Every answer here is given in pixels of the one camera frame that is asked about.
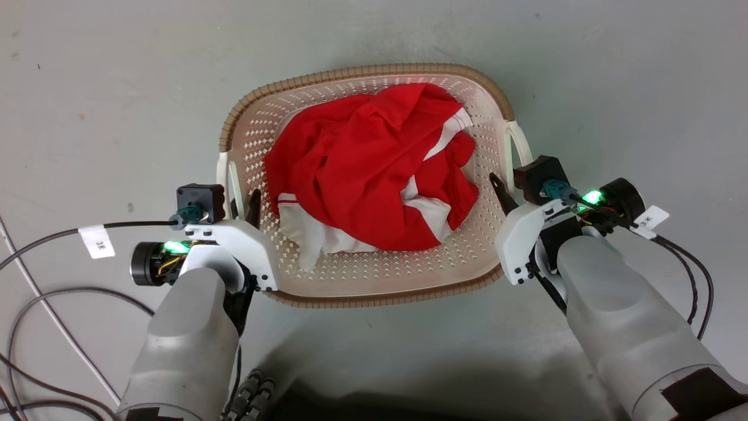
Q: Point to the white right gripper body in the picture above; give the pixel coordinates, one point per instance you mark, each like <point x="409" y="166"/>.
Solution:
<point x="517" y="240"/>

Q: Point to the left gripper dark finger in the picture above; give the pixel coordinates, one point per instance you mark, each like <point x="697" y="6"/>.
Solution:
<point x="237" y="209"/>
<point x="253" y="207"/>

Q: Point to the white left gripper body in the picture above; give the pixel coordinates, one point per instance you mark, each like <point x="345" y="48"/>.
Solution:
<point x="248" y="245"/>

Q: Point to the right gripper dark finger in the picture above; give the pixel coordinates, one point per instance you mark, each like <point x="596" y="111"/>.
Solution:
<point x="505" y="196"/>

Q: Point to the beige laundry basket brown rim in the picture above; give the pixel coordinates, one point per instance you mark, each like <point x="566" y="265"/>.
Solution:
<point x="374" y="275"/>

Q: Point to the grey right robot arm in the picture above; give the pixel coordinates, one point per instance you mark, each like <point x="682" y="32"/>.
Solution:
<point x="631" y="327"/>

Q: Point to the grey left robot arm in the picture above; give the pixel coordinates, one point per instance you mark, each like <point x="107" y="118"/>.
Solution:
<point x="187" y="339"/>

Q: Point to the red and white garment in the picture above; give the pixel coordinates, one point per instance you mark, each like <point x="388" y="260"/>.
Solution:
<point x="362" y="175"/>

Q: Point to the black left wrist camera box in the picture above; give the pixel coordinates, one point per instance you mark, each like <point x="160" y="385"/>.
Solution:
<point x="204" y="196"/>

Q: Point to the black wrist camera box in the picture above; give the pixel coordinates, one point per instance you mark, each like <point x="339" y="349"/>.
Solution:
<point x="204" y="196"/>
<point x="537" y="175"/>

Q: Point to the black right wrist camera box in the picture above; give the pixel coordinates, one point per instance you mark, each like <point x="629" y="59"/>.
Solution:
<point x="537" y="175"/>

